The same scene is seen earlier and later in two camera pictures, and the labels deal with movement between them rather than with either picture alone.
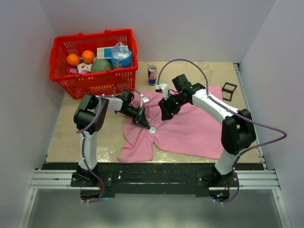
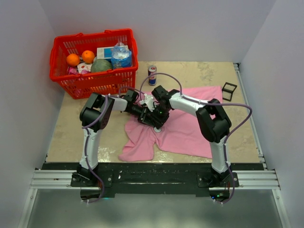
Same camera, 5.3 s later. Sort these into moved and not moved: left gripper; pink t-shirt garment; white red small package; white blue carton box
Moved: left gripper
Not moved: white blue carton box; pink t-shirt garment; white red small package
